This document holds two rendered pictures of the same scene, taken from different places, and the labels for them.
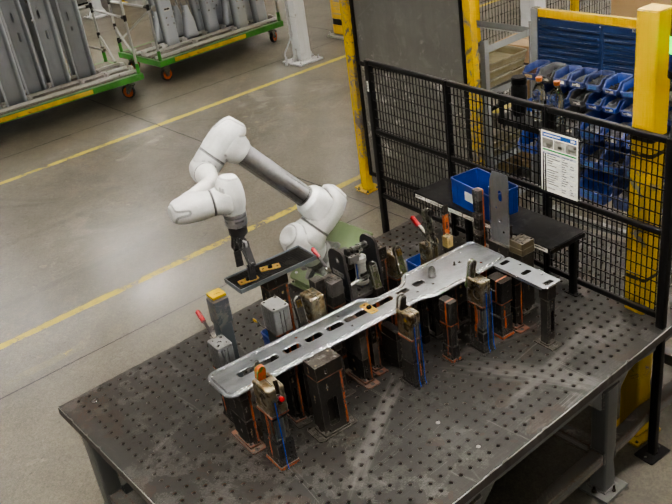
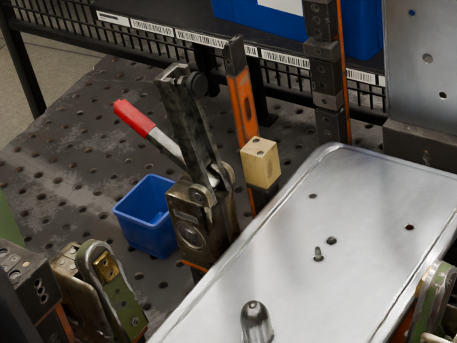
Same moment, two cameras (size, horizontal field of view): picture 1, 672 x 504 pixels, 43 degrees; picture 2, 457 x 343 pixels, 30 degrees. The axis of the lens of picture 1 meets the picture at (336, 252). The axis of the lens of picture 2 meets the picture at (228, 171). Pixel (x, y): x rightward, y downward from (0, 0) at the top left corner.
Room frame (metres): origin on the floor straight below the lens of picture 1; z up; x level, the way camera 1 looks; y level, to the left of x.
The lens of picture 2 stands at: (2.51, -0.23, 1.70)
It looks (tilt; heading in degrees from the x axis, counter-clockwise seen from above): 39 degrees down; 344
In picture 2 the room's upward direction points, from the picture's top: 11 degrees counter-clockwise
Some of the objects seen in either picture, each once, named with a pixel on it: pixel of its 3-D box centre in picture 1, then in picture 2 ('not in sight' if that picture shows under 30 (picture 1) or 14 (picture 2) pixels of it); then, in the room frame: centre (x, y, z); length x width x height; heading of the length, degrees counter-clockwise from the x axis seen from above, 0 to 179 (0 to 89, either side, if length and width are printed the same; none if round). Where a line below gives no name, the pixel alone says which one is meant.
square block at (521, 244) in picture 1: (522, 274); not in sight; (3.18, -0.80, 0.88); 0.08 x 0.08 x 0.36; 32
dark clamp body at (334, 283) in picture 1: (337, 316); not in sight; (3.05, 0.03, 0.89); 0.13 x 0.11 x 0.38; 32
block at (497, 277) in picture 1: (499, 305); not in sight; (3.03, -0.66, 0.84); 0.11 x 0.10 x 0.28; 32
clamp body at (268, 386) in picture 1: (276, 421); not in sight; (2.43, 0.30, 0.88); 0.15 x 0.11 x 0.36; 32
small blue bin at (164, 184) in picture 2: (420, 267); (157, 218); (3.61, -0.40, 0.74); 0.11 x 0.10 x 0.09; 122
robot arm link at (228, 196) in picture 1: (227, 194); not in sight; (2.98, 0.38, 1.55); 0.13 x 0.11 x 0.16; 108
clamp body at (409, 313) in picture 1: (411, 345); not in sight; (2.78, -0.24, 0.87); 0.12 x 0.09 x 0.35; 32
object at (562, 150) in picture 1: (560, 164); not in sight; (3.36, -1.02, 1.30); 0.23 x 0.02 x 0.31; 32
